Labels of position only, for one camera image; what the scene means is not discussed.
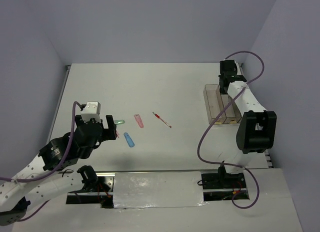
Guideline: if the red gel pen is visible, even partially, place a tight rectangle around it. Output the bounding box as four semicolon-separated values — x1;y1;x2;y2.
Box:
152;112;172;128

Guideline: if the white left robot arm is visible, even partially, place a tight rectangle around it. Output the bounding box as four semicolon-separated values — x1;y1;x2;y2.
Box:
0;115;117;226

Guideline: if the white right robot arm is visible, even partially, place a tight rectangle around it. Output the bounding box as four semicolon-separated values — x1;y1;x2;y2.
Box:
217;60;277;187

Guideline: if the green correction tape case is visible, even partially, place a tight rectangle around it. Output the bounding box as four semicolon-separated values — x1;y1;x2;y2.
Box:
114;120;125;125

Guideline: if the clear left organizer bin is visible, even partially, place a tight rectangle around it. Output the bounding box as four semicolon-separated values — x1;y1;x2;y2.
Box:
203;84;224;124

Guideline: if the clear organizer bin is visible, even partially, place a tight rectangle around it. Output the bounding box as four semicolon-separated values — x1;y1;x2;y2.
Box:
221;94;242;124
203;84;224;124

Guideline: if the blue correction tape case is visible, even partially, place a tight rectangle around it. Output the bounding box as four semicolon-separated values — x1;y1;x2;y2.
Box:
123;132;135;148

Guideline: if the clear middle organizer bin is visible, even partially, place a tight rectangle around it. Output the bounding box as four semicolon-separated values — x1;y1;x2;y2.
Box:
221;94;242;124

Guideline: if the pink correction tape case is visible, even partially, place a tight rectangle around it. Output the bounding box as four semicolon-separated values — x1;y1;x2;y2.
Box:
134;114;144;128

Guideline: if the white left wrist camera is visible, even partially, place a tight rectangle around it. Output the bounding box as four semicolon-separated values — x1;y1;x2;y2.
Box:
80;101;101;120

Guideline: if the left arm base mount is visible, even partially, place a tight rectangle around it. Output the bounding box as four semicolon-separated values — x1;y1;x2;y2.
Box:
65;172;115;209

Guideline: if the aluminium table edge rail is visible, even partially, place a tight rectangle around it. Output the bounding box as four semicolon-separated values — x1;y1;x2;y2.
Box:
37;64;71;174

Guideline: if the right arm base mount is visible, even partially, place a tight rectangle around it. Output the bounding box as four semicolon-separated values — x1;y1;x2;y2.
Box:
197;173;249;201

